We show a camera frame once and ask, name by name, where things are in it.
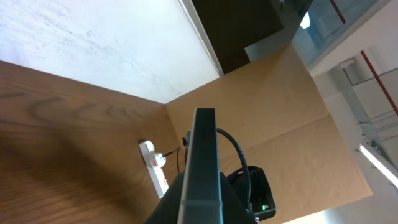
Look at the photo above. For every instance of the white USB charger adapter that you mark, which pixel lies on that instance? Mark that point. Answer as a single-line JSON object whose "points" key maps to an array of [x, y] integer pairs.
{"points": [[157, 160]]}

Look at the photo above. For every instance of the white power strip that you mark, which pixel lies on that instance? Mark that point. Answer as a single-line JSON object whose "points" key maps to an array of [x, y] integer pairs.
{"points": [[157, 175]]}

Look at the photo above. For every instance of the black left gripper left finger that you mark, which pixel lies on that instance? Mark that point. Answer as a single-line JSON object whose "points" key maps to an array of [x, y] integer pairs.
{"points": [[167, 210]]}

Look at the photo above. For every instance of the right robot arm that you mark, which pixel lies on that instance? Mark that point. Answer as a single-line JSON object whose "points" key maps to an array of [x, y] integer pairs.
{"points": [[262, 201]]}

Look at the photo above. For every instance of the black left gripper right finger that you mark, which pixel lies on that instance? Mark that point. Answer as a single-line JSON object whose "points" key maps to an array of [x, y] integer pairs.
{"points": [[233, 210]]}

